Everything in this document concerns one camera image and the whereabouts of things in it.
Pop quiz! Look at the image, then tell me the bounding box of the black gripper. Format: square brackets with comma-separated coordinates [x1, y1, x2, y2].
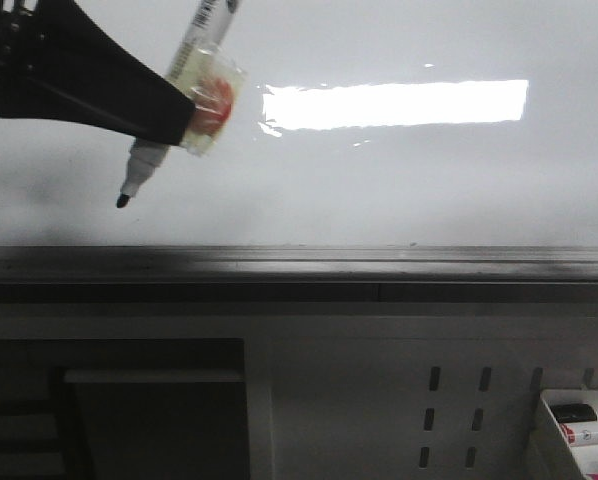
[0, 1, 195, 145]

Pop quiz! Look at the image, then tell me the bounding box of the white black-tipped whiteboard marker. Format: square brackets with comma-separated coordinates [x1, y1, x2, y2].
[116, 1, 244, 209]

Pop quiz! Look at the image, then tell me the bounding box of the dark framed panel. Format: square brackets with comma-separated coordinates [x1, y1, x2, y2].
[48, 338, 250, 479]

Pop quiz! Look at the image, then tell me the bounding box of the white pegboard panel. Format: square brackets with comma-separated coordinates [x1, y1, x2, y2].
[245, 316, 598, 479]

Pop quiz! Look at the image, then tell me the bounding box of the black marker in tray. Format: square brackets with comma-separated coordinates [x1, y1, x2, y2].
[550, 403, 598, 424]

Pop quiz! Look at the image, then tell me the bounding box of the white marker tray bin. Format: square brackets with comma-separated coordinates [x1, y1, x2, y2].
[527, 389, 598, 479]

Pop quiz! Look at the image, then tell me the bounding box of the red capped white marker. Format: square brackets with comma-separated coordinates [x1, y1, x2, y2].
[559, 421, 598, 447]

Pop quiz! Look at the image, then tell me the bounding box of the white whiteboard with metal frame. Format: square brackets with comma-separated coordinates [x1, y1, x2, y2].
[0, 1, 598, 302]

